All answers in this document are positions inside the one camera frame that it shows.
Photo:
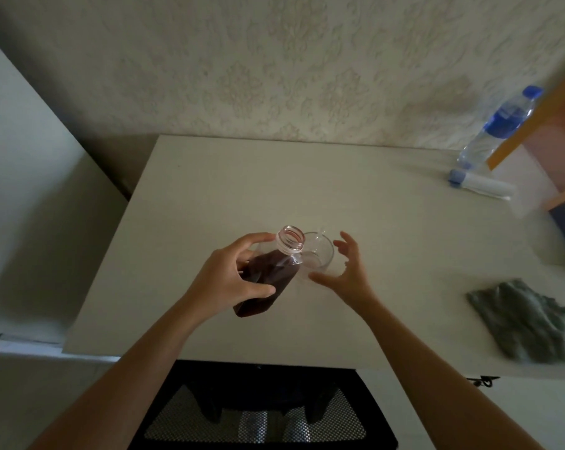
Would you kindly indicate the person's left hand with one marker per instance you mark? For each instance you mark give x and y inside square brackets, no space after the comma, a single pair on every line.
[216,281]

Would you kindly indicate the person's right hand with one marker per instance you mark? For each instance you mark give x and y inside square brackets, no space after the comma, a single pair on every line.
[355,283]

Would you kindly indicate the person's right thumb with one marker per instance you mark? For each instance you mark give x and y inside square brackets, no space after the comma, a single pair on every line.
[323,278]

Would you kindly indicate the person's left thumb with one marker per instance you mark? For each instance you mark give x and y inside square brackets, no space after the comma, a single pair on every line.
[256,291]

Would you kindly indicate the clear bottle with dark liquid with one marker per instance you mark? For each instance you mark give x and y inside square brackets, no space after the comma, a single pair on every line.
[268,281]

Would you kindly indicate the person's left forearm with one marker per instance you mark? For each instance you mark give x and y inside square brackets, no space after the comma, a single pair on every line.
[123,384]

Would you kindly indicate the person's right forearm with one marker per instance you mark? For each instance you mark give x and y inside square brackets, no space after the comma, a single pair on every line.
[446,379]

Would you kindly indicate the clear glass cup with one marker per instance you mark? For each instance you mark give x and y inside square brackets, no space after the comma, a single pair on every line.
[321,257]

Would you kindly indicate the black mesh chair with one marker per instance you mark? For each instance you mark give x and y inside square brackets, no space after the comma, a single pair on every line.
[207,388]

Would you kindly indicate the white tube with blue cap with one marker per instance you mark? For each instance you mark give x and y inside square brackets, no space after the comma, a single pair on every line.
[484,184]

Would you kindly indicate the grey-green cloth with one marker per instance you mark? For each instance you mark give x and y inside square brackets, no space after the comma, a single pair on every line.
[526,323]

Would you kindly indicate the clear water bottle blue cap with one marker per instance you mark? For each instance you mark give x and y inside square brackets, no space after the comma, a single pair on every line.
[495,126]

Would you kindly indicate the white cabinet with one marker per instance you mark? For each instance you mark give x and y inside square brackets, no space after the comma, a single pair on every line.
[24,220]

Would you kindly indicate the orange wooden shelf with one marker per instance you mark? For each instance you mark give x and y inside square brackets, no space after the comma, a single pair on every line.
[540,117]

